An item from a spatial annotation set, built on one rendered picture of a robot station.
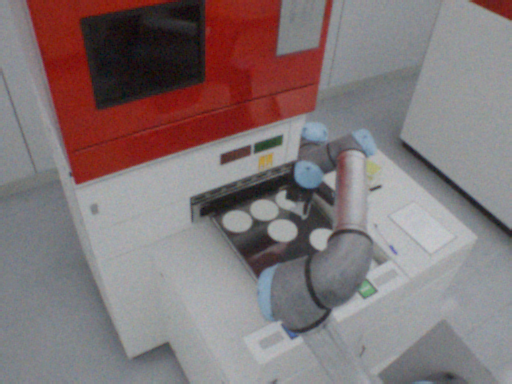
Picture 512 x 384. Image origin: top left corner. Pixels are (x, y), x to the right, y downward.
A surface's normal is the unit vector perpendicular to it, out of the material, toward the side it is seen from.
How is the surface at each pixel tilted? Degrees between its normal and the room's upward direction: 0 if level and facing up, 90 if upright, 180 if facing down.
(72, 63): 90
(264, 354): 0
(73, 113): 90
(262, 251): 0
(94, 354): 0
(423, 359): 46
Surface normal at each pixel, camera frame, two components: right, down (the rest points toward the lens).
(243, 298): 0.07, -0.72
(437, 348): -0.58, -0.29
